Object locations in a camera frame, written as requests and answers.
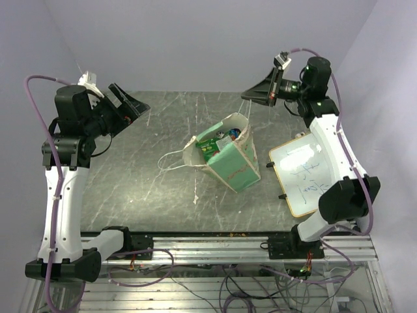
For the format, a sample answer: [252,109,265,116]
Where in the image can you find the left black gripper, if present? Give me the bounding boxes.
[84,82,151,138]

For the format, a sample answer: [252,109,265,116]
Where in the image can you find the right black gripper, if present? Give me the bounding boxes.
[241,67,309,107]

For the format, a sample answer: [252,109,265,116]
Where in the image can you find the green printed paper bag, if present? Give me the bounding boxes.
[162,112,261,193]

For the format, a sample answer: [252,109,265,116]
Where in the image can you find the blue snack packet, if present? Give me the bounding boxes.
[228,128,241,140]

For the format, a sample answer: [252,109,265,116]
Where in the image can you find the green snack packet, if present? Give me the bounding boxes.
[196,138,223,162]

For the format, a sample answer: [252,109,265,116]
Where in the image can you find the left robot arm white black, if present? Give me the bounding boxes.
[25,83,150,282]

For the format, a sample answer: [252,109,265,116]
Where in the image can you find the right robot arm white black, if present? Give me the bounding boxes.
[241,52,381,260]

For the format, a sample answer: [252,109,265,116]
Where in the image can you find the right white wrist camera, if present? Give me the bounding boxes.
[274,52,291,71]

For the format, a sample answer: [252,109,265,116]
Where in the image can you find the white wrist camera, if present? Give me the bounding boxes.
[78,71,104,98]
[274,52,291,71]

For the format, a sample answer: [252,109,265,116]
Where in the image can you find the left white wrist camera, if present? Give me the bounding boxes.
[78,71,104,98]

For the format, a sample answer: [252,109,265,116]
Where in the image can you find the white whiteboard wooden frame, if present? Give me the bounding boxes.
[268,133,337,218]

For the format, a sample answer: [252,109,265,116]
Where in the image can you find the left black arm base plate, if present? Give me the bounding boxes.
[132,235,154,261]

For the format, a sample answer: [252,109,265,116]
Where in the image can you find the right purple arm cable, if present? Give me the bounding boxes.
[286,48,374,284]

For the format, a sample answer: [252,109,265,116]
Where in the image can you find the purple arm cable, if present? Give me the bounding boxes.
[22,75,86,313]
[286,48,374,284]

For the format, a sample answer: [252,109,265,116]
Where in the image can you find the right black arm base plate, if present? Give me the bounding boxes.
[259,232,324,260]

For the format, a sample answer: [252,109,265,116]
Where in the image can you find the aluminium extrusion rail frame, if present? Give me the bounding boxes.
[22,231,393,312]

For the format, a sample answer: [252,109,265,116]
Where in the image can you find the loose cables under table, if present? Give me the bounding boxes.
[107,249,359,313]

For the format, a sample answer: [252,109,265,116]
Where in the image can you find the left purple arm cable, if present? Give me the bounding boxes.
[22,75,86,313]

